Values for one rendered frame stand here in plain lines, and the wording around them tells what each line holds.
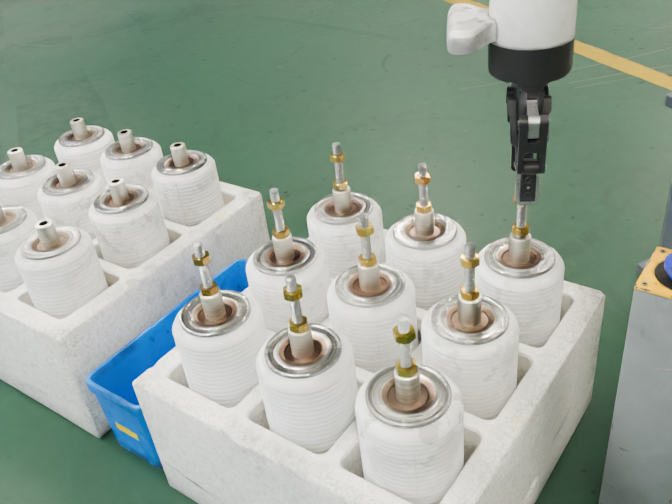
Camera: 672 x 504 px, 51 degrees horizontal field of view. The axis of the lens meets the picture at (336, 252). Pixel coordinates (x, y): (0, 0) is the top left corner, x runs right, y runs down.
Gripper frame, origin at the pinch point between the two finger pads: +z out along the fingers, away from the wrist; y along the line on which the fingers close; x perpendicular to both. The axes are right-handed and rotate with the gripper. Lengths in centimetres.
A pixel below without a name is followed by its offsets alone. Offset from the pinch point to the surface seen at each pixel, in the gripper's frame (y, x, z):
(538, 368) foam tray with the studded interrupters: -9.7, -1.5, 17.5
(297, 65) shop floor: 134, 54, 35
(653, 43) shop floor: 137, -46, 36
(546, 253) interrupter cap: 0.5, -2.8, 10.1
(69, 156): 31, 69, 11
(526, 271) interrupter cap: -2.8, -0.4, 10.1
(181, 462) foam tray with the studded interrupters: -15.5, 38.1, 27.9
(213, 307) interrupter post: -11.0, 31.5, 8.6
